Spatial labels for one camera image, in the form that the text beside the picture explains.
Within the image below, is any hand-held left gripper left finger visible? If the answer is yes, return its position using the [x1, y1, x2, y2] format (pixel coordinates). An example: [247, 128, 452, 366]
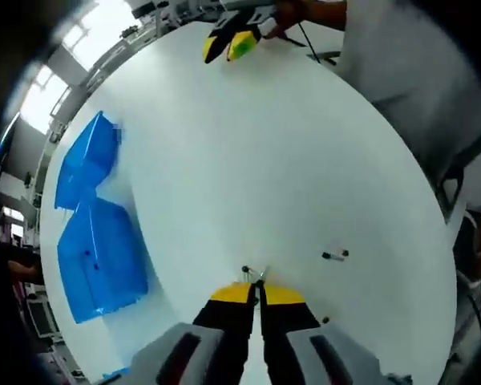
[131, 282, 261, 385]

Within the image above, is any person's torso in grey shirt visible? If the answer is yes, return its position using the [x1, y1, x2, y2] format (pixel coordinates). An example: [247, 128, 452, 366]
[342, 0, 481, 161]

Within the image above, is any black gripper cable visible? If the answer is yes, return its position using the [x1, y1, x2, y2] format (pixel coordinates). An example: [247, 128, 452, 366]
[284, 22, 338, 66]

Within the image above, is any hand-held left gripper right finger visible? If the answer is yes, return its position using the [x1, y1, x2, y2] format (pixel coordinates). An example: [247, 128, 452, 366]
[259, 283, 412, 385]

